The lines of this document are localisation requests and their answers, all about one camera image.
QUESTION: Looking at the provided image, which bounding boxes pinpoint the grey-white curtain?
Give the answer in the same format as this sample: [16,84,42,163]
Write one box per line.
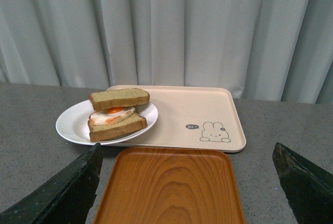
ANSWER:
[1,0,332,104]

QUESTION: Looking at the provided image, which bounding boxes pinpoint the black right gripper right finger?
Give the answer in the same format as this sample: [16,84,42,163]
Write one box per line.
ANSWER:
[272,143,332,223]

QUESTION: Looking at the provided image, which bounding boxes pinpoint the fried egg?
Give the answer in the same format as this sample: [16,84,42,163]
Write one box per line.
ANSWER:
[89,106,135,126]

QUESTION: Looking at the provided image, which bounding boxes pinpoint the brown wooden tray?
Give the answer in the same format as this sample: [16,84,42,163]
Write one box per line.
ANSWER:
[94,147,246,223]

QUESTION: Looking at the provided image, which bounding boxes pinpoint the white round plate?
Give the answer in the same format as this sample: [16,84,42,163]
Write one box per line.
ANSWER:
[56,100,158,146]

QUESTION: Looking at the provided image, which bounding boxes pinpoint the bread slice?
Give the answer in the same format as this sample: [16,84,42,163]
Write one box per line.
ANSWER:
[88,88,150,110]
[88,113,148,142]

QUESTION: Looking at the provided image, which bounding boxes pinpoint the beige rabbit tray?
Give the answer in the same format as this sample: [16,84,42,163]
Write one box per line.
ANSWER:
[118,85,247,153]

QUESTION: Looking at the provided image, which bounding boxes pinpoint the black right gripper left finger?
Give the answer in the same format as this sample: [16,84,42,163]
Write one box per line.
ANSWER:
[1,143,103,223]

